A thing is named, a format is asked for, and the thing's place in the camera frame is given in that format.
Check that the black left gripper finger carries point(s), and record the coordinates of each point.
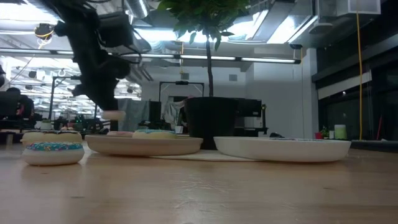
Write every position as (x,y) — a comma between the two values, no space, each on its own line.
(105,96)
(82,89)

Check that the large pink frosted donut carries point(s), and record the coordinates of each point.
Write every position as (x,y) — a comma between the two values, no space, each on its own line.
(119,134)

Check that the large blue frosted donut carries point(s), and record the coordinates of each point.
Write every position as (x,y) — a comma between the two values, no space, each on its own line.
(155,134)

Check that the small blue sprinkled donut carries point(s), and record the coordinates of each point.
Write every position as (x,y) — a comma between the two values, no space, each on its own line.
(53,157)

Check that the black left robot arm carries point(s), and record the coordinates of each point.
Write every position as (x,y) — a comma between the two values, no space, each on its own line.
(77,25)

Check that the grey partition screen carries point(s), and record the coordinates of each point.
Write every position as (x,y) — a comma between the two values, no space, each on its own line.
(133,113)

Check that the tan round plate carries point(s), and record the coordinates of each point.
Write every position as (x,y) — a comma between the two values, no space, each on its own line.
(143,146)

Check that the person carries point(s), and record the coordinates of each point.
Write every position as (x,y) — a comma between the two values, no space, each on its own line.
(22,108)

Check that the black orange ceiling reel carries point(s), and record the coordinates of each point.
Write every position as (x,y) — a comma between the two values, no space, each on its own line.
(43,31)

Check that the black computer monitor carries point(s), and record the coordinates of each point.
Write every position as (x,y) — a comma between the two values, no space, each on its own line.
(4,104)

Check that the small white cup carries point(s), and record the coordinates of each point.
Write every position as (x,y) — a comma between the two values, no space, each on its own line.
(179,129)

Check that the long ceiling light strip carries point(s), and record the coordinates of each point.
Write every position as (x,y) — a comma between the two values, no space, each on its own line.
(202,57)

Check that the black plant pot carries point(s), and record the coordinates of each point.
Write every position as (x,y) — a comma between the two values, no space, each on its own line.
(210,121)

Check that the green leafy plant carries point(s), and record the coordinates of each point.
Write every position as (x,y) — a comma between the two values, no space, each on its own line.
(199,12)

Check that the white round mat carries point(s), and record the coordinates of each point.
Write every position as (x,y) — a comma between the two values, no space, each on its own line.
(202,156)

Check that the black background cabinet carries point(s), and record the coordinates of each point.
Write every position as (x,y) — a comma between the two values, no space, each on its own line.
(250,109)

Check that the white round plate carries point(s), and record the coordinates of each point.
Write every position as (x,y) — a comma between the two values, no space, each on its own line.
(280,151)

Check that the small red cup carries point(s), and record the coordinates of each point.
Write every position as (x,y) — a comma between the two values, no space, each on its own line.
(318,135)

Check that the small background potted plant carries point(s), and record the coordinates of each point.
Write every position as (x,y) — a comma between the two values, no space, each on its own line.
(325,132)

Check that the pale green jar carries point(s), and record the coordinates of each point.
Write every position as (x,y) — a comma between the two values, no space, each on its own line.
(340,132)

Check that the white ceiling air unit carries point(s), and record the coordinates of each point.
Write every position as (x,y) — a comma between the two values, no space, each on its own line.
(363,6)

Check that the black background rig frame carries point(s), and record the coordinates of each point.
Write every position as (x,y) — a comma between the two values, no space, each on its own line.
(182,82)
(52,93)

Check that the silver ceiling ventilation duct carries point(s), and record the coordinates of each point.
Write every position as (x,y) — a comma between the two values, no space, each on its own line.
(136,7)

